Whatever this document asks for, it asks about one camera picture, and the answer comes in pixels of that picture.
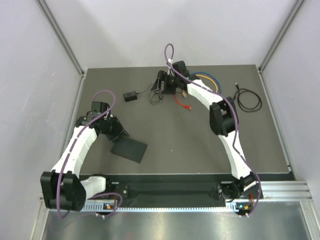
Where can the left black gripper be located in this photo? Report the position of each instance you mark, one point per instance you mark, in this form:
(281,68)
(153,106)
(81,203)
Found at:
(117,136)

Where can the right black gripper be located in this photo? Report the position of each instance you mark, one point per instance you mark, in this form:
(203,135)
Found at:
(162,76)

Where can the black network switch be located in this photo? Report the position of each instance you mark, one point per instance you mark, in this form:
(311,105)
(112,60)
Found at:
(129,149)

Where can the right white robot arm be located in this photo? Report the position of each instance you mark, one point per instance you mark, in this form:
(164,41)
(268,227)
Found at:
(223,121)

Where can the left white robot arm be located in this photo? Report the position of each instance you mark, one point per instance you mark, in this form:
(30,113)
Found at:
(61,187)

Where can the slotted grey cable duct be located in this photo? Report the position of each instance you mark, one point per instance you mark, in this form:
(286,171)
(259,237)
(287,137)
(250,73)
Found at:
(107,207)

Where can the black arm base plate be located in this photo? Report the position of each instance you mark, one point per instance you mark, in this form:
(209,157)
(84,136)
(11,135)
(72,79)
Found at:
(212,190)

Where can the aluminium frame rail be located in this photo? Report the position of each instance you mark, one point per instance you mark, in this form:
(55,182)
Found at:
(279,190)

